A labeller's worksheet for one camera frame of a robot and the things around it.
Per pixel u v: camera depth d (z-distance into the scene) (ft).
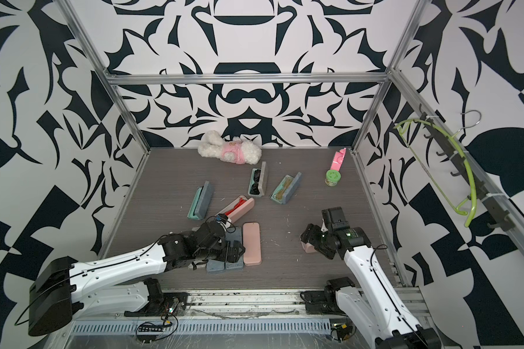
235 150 3.54
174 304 2.38
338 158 3.36
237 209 2.93
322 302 2.44
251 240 2.86
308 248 2.66
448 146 1.95
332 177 3.37
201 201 2.99
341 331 2.34
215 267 2.60
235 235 2.77
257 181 3.42
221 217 2.38
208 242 1.98
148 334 2.31
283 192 3.32
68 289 1.34
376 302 1.41
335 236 1.86
